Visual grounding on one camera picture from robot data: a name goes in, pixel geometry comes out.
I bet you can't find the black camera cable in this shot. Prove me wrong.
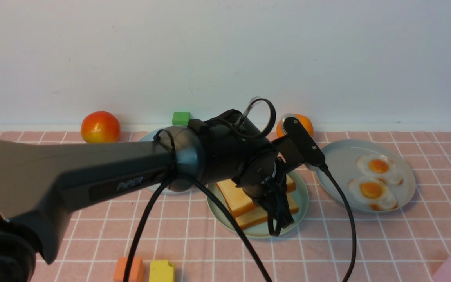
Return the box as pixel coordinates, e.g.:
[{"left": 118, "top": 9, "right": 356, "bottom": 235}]
[{"left": 123, "top": 98, "right": 357, "bottom": 282}]

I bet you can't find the yellow foam block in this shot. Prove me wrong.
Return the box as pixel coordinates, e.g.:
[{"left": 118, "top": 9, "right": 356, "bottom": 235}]
[{"left": 149, "top": 260, "right": 175, "bottom": 282}]

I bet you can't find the red yellow pomegranate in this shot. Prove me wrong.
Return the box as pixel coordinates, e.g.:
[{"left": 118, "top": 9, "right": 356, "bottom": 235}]
[{"left": 80, "top": 111, "right": 121, "bottom": 143}]

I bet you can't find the green foam cube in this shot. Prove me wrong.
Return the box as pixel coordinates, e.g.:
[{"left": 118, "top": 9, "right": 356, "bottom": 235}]
[{"left": 172, "top": 111, "right": 190, "bottom": 126}]

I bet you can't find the grey blue egg plate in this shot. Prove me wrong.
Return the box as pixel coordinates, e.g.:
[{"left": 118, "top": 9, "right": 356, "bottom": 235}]
[{"left": 322, "top": 139, "right": 416, "bottom": 213}]

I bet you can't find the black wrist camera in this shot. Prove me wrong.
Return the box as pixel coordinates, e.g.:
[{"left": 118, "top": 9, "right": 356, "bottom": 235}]
[{"left": 272, "top": 114, "right": 328, "bottom": 173}]

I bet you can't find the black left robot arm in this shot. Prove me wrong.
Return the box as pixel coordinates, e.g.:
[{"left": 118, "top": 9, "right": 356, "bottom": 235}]
[{"left": 0, "top": 110, "right": 294, "bottom": 282}]

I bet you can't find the orange foam cube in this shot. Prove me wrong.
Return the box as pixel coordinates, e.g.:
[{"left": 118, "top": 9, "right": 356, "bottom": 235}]
[{"left": 113, "top": 256, "right": 145, "bottom": 282}]

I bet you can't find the light blue bread plate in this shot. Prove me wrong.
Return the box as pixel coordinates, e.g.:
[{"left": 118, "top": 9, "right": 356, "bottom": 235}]
[{"left": 138, "top": 128, "right": 197, "bottom": 195}]

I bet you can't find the front fried egg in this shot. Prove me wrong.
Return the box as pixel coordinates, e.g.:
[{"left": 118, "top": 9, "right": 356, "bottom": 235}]
[{"left": 348, "top": 176, "right": 398, "bottom": 211}]

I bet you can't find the toast slice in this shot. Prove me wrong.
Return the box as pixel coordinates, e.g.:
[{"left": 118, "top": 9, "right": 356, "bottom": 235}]
[
  {"left": 217, "top": 176, "right": 296, "bottom": 219},
  {"left": 236, "top": 194, "right": 299, "bottom": 230}
]

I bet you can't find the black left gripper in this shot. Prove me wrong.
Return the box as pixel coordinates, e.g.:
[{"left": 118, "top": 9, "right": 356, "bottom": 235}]
[{"left": 233, "top": 149, "right": 295, "bottom": 236}]

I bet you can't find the fried egg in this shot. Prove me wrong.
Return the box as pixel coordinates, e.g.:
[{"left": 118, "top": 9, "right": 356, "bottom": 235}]
[
  {"left": 356, "top": 155, "right": 403, "bottom": 186},
  {"left": 348, "top": 176, "right": 398, "bottom": 211}
]

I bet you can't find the orange tangerine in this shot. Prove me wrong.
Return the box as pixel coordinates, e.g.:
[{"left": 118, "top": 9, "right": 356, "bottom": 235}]
[{"left": 276, "top": 114, "right": 314, "bottom": 138}]

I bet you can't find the back fried egg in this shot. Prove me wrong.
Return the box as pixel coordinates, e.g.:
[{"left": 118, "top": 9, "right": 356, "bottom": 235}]
[{"left": 356, "top": 155, "right": 403, "bottom": 186}]

